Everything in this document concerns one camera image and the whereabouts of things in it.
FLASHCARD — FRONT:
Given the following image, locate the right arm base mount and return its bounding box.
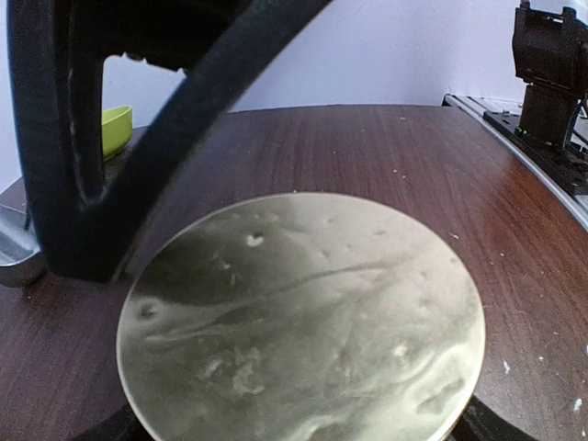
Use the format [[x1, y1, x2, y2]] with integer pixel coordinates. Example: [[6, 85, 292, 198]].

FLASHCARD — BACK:
[[483, 111, 587, 196]]

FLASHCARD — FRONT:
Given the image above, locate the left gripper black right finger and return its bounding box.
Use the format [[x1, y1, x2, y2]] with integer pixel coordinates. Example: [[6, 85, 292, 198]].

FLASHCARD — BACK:
[[447, 396, 537, 441]]

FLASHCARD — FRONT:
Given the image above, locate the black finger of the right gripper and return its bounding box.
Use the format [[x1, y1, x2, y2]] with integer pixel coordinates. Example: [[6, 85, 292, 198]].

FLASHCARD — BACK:
[[6, 0, 334, 286]]

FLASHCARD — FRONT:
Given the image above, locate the lime green bowl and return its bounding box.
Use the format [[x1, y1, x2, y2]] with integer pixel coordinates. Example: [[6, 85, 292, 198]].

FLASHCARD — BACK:
[[101, 106, 133, 161]]

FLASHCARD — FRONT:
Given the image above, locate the silver metal scoop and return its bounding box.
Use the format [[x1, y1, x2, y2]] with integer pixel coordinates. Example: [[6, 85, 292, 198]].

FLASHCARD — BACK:
[[1, 205, 46, 288]]

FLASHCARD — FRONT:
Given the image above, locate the front aluminium rail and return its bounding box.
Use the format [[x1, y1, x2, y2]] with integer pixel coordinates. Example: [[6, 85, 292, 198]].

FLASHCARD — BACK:
[[442, 94, 587, 227]]

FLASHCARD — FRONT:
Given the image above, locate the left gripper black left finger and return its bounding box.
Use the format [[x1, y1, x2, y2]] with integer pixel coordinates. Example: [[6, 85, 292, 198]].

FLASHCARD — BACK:
[[0, 403, 139, 441]]

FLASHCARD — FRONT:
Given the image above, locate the gold round lid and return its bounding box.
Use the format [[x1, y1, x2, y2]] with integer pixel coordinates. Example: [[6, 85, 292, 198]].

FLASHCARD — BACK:
[[117, 193, 485, 440]]

